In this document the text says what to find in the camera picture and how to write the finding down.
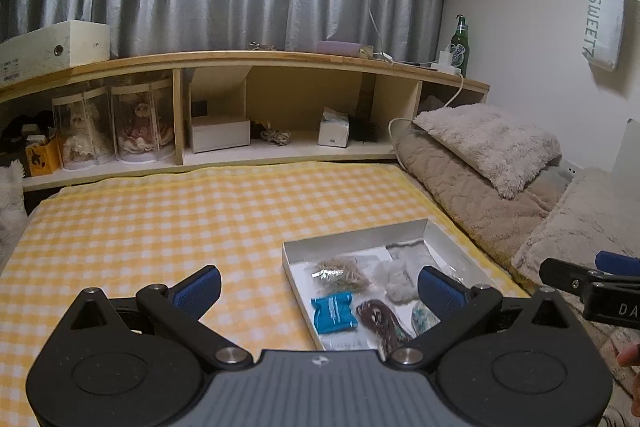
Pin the brown quilted blanket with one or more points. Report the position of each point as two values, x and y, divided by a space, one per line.
497 225

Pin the white tissue box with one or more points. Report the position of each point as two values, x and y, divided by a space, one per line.
334 129

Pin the beige fluffy pillow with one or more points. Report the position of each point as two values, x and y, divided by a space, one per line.
509 153
595 213

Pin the purple flat box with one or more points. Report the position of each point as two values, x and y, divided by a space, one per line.
340 48

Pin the blue floral fabric pouch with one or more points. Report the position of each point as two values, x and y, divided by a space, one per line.
422 318

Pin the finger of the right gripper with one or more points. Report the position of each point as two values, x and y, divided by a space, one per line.
617 264
568 277

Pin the white sweet hanging bag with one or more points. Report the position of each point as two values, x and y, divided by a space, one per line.
603 33

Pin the wooden headboard shelf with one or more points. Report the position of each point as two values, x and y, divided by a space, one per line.
287 89

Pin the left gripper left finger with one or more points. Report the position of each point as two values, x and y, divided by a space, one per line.
175 313

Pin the doll in cream dress case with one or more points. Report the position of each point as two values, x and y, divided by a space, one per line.
83 124

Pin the yellow checkered blanket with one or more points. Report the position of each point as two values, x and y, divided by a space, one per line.
122 234

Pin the grey curtain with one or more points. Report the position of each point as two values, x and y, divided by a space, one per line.
408 30

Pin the white fluffy plush toy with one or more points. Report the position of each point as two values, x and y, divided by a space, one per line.
399 279

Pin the white open box on shelf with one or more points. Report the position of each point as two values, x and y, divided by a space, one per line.
217 108

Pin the white storage box on top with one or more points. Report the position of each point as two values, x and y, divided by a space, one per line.
54 48

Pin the bag of brown cord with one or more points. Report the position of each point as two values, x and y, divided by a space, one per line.
383 329

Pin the white fluffy cushion left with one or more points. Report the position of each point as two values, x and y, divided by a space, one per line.
13 216

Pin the bag of beige cords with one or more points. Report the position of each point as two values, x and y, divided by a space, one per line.
338 274

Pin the blue headphone cover packet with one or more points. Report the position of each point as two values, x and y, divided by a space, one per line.
333 313

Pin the white shallow cardboard box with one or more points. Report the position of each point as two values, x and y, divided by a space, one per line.
368 246

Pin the orange black cat box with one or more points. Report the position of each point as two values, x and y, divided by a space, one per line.
43 159

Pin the green glass bottle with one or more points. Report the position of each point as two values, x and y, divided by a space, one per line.
459 46

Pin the grey foil pouch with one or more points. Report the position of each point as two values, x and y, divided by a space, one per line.
414 255

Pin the doll in red dress case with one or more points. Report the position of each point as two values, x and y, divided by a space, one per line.
143 122

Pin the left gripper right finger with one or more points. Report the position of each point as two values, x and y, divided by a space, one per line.
463 312

